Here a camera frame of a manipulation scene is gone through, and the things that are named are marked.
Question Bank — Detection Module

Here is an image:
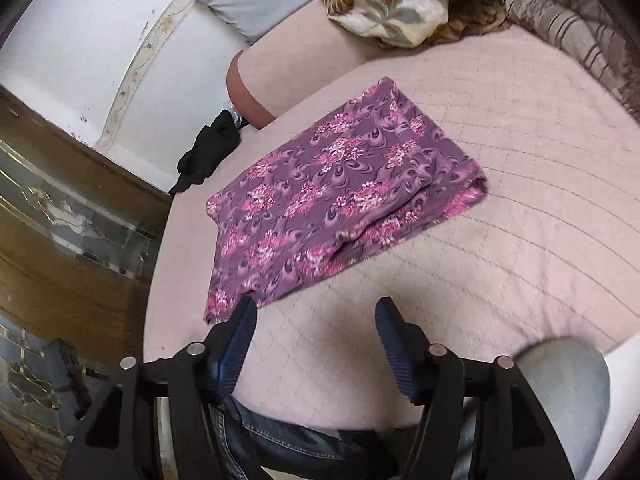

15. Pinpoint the purple floral shirt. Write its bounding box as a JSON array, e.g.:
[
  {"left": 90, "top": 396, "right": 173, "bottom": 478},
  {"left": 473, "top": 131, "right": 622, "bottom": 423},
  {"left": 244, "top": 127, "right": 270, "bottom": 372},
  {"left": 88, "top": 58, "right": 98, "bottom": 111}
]
[{"left": 202, "top": 76, "right": 490, "bottom": 327}]

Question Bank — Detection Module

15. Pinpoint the wooden door with glass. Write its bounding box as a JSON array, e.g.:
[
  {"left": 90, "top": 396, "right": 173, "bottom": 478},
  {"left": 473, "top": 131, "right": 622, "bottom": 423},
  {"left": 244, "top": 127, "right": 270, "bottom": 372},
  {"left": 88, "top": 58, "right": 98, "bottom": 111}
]
[{"left": 0, "top": 85, "right": 173, "bottom": 480}]

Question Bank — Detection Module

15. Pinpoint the large striped cushion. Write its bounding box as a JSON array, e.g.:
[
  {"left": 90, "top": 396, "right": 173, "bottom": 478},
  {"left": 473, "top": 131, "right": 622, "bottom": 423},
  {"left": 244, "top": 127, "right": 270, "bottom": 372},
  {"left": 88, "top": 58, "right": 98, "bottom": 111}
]
[{"left": 500, "top": 0, "right": 640, "bottom": 126}]

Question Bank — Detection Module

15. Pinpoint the beige floral blanket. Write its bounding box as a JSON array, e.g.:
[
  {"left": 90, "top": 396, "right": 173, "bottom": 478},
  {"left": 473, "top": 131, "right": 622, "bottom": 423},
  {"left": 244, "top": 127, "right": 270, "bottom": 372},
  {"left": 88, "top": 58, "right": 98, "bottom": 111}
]
[{"left": 314, "top": 0, "right": 521, "bottom": 50}]

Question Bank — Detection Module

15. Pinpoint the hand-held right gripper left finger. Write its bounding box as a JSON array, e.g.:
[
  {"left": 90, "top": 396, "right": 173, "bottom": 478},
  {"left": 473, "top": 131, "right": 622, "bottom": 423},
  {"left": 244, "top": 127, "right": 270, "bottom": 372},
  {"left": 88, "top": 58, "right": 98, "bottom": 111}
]
[{"left": 60, "top": 295, "right": 258, "bottom": 480}]

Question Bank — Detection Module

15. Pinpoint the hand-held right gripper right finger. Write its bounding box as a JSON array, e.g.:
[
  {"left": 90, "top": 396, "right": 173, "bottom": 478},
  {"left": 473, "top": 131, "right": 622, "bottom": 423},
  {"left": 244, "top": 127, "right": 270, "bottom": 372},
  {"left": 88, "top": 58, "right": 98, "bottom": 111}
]
[{"left": 375, "top": 296, "right": 568, "bottom": 480}]

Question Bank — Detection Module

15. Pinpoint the pink quilted bed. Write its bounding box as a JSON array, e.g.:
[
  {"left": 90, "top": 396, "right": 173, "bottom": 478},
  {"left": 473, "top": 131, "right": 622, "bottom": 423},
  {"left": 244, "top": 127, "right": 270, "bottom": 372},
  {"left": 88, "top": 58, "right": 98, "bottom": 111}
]
[{"left": 142, "top": 25, "right": 640, "bottom": 431}]

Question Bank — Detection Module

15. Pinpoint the pile of black clothes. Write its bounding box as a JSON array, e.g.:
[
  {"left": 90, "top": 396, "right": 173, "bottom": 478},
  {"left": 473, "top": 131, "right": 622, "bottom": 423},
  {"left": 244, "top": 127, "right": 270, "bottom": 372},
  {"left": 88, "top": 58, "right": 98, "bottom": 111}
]
[{"left": 168, "top": 108, "right": 241, "bottom": 197}]

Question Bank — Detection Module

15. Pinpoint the pink and brown bolster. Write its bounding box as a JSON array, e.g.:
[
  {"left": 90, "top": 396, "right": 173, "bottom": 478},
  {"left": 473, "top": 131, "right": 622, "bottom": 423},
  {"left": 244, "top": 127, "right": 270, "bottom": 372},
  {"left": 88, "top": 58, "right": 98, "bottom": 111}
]
[{"left": 226, "top": 0, "right": 381, "bottom": 128}]

